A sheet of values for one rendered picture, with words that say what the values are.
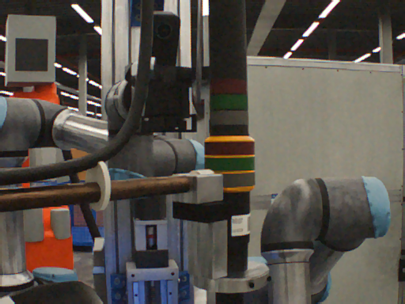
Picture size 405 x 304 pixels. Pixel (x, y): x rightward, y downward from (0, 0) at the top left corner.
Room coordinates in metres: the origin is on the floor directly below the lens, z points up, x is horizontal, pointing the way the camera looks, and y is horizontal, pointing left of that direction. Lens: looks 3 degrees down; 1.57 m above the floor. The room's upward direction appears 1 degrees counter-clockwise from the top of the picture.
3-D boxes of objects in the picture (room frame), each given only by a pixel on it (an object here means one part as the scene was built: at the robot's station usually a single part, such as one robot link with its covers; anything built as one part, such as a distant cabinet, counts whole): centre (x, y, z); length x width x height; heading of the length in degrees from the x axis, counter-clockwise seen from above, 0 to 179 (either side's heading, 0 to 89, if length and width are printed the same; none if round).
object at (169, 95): (0.61, 0.03, 1.63); 0.12 x 0.08 x 0.09; 19
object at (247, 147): (0.40, -0.04, 1.57); 0.04 x 0.04 x 0.01
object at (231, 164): (0.40, -0.04, 1.56); 0.04 x 0.04 x 0.01
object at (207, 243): (0.40, -0.03, 1.50); 0.09 x 0.07 x 0.10; 134
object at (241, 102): (0.40, -0.04, 1.61); 0.03 x 0.03 x 0.01
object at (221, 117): (0.40, -0.04, 1.59); 0.03 x 0.03 x 0.01
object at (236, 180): (0.40, -0.04, 1.54); 0.04 x 0.04 x 0.01
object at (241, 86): (0.40, -0.04, 1.62); 0.03 x 0.03 x 0.01
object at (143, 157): (0.78, 0.08, 1.54); 0.11 x 0.08 x 0.11; 144
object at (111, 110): (0.76, 0.08, 1.64); 0.11 x 0.08 x 0.09; 19
